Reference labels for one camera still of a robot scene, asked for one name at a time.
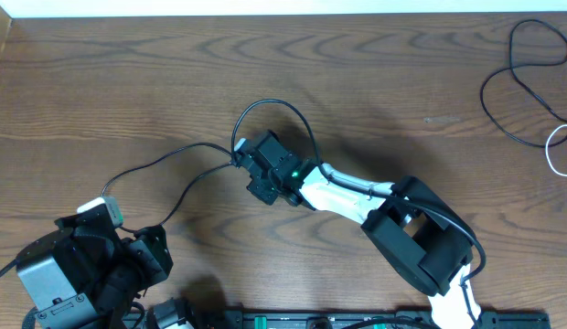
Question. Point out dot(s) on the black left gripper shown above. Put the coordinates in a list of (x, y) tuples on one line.
[(155, 242)]

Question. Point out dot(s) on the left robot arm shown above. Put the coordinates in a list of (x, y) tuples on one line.
[(85, 276)]

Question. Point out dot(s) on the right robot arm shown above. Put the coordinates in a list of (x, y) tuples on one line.
[(415, 231)]

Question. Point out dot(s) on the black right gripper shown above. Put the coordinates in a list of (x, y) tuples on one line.
[(256, 188)]

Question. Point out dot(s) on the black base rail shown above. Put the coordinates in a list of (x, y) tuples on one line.
[(182, 314)]

